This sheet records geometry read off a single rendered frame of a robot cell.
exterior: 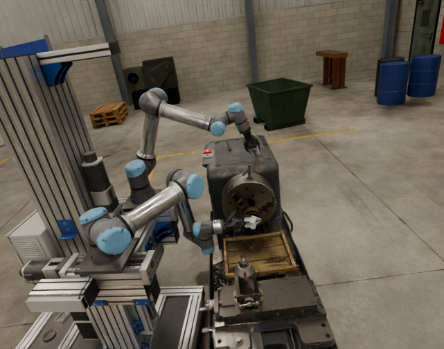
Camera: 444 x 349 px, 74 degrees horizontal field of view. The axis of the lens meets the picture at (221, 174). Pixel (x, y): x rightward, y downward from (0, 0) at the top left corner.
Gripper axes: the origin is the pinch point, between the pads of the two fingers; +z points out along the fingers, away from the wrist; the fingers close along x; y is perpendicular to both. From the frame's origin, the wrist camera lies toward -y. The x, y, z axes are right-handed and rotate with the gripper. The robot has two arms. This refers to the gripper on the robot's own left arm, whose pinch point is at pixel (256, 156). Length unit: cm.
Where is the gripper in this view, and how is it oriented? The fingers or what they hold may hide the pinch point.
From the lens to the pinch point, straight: 179.2
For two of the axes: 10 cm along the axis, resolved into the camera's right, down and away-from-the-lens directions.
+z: 4.2, 8.1, 4.1
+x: 9.1, -3.9, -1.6
